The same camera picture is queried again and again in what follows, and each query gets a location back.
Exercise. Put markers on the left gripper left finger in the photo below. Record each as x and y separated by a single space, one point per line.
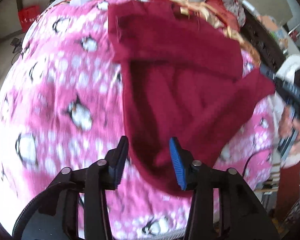
53 214

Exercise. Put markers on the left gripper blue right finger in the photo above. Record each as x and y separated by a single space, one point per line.
223 205

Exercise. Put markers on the maroon fleece garment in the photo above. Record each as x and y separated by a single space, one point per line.
181 78

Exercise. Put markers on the person right hand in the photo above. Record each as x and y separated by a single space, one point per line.
286 124

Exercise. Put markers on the carved dark wooden headboard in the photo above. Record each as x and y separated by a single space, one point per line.
262 40

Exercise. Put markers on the pink penguin bedspread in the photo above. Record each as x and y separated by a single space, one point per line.
61 105

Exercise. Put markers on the right red heart pillow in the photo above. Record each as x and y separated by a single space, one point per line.
226 17

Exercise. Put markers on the red paper bag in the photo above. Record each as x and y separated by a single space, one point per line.
27 16

